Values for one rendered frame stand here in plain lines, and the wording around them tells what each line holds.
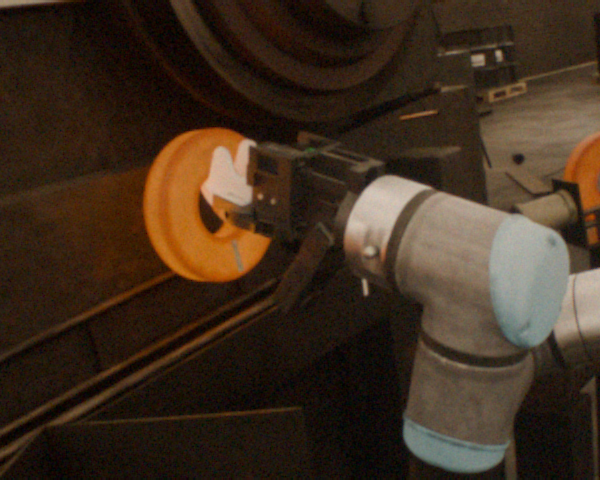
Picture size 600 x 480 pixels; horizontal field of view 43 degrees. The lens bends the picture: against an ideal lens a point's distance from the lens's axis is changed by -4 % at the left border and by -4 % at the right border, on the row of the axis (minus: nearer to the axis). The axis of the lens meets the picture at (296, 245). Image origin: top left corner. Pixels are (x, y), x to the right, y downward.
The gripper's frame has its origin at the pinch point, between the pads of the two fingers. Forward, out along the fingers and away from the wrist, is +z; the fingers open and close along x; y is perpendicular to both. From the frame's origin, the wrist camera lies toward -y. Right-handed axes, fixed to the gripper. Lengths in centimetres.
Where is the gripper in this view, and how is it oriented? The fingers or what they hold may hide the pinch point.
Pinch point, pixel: (210, 186)
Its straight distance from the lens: 80.9
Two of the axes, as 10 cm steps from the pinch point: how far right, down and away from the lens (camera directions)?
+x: -6.7, 2.8, -6.9
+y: 0.4, -9.1, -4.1
